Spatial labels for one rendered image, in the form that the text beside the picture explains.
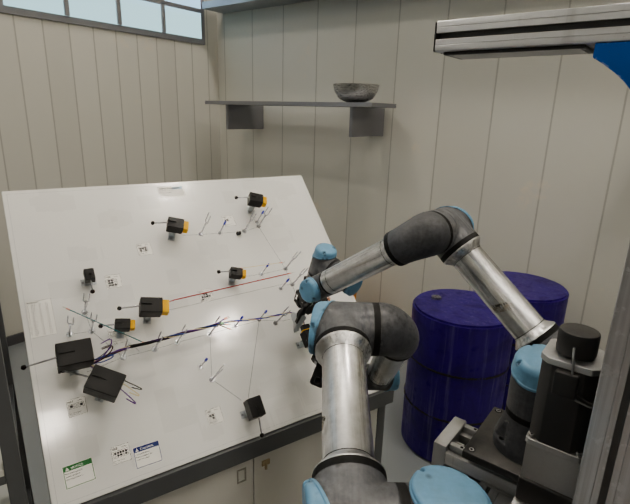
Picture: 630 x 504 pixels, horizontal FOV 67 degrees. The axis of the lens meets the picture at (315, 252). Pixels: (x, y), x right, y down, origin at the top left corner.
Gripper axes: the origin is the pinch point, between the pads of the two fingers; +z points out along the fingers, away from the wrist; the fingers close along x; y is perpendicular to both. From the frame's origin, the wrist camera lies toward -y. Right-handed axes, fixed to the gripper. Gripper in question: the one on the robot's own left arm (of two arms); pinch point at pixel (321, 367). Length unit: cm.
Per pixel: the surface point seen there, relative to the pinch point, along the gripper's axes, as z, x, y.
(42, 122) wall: 152, 273, 115
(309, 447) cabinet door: 18.3, -8.4, -24.2
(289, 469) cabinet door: 19.3, -4.9, -33.7
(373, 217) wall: 193, 5, 183
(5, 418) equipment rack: -46, 63, -52
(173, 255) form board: -5, 66, 13
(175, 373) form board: -8.6, 42.3, -23.9
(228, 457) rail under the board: -4.3, 15.2, -39.0
